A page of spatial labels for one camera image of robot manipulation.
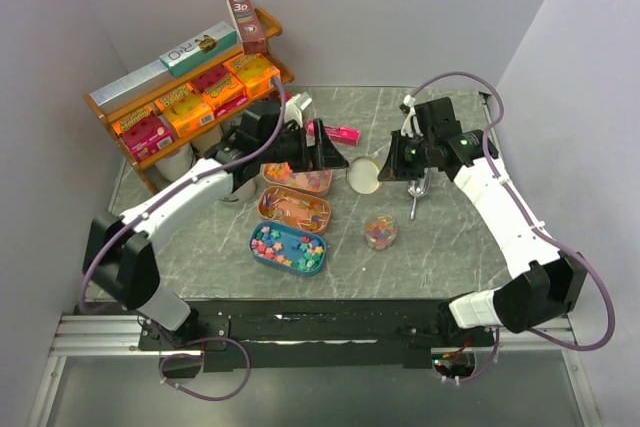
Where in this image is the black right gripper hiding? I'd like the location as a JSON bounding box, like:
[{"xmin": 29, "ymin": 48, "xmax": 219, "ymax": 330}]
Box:
[{"xmin": 378, "ymin": 129, "xmax": 435, "ymax": 182}]

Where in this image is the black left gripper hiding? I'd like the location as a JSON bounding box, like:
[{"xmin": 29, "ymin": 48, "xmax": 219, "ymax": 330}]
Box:
[{"xmin": 258, "ymin": 119, "xmax": 349, "ymax": 174}]

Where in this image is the silver metal scoop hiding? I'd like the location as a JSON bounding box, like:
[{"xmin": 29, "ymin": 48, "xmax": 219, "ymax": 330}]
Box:
[{"xmin": 407, "ymin": 174, "xmax": 429, "ymax": 220}]

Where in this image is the pink tin of lollipops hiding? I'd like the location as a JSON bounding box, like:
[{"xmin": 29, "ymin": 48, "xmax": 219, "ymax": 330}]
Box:
[{"xmin": 257, "ymin": 186, "xmax": 332, "ymax": 235}]

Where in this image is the gold jar lid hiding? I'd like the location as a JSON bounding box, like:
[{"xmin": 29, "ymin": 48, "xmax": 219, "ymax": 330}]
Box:
[{"xmin": 346, "ymin": 156, "xmax": 380, "ymax": 195}]

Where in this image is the blue tin of star candies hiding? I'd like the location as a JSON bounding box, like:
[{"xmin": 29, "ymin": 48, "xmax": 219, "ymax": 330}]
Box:
[{"xmin": 248, "ymin": 220, "xmax": 328, "ymax": 277}]

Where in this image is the clear plastic jar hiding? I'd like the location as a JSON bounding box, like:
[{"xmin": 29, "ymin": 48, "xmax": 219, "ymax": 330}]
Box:
[{"xmin": 364, "ymin": 213, "xmax": 398, "ymax": 251}]

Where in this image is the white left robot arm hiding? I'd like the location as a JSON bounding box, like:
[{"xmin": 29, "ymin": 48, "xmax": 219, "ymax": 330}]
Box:
[{"xmin": 82, "ymin": 100, "xmax": 349, "ymax": 349}]

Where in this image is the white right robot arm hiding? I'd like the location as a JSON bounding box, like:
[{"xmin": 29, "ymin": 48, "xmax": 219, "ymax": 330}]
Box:
[{"xmin": 378, "ymin": 96, "xmax": 586, "ymax": 346}]

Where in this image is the pink tin of gummies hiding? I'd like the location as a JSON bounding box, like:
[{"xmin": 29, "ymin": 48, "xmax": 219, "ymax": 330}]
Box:
[{"xmin": 262, "ymin": 163, "xmax": 333, "ymax": 197}]

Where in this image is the pink box on table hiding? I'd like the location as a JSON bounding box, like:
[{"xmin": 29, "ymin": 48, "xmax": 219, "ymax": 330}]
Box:
[{"xmin": 305, "ymin": 119, "xmax": 361, "ymax": 147}]

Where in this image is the white toilet paper roll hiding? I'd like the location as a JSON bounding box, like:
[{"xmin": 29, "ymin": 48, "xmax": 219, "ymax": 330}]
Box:
[{"xmin": 221, "ymin": 179, "xmax": 256, "ymax": 204}]

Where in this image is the orange sponge box right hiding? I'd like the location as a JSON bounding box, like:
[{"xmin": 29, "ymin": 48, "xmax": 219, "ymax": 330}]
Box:
[{"xmin": 223, "ymin": 53, "xmax": 280, "ymax": 99}]

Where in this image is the beige paper roll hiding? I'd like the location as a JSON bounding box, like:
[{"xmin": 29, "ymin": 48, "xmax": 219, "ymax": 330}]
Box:
[{"xmin": 191, "ymin": 125, "xmax": 223, "ymax": 157}]

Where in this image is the red orange sponge box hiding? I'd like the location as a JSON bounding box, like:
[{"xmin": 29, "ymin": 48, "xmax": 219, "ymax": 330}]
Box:
[{"xmin": 191, "ymin": 65, "xmax": 245, "ymax": 110}]

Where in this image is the orange sponge box middle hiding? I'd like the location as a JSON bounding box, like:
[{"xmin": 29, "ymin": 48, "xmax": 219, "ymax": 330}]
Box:
[{"xmin": 154, "ymin": 83, "xmax": 214, "ymax": 138}]

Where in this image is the white paper roll on shelf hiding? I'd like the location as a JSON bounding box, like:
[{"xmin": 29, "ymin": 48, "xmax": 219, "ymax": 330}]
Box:
[{"xmin": 155, "ymin": 143, "xmax": 195, "ymax": 182}]

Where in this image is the teal long box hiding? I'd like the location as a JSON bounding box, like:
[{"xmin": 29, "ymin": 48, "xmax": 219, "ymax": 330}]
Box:
[{"xmin": 159, "ymin": 22, "xmax": 237, "ymax": 77}]

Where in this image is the red tall carton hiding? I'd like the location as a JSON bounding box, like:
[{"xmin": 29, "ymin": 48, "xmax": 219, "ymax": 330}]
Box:
[{"xmin": 226, "ymin": 0, "xmax": 267, "ymax": 55}]

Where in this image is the pink sponge box left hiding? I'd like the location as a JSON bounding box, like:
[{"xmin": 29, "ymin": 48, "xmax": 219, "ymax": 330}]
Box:
[{"xmin": 112, "ymin": 104, "xmax": 175, "ymax": 162}]

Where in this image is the wooden three-tier shelf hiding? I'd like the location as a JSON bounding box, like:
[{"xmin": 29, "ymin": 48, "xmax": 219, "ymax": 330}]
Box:
[{"xmin": 84, "ymin": 22, "xmax": 294, "ymax": 193}]

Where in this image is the silver long box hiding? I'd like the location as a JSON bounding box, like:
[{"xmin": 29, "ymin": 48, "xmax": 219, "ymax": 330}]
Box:
[{"xmin": 90, "ymin": 59, "xmax": 174, "ymax": 114}]

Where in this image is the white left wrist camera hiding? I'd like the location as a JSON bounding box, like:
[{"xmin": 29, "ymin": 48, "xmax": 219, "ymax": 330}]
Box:
[{"xmin": 285, "ymin": 92, "xmax": 312, "ymax": 126}]

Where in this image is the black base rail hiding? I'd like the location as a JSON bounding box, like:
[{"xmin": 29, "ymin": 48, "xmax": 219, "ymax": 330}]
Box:
[{"xmin": 138, "ymin": 299, "xmax": 495, "ymax": 372}]

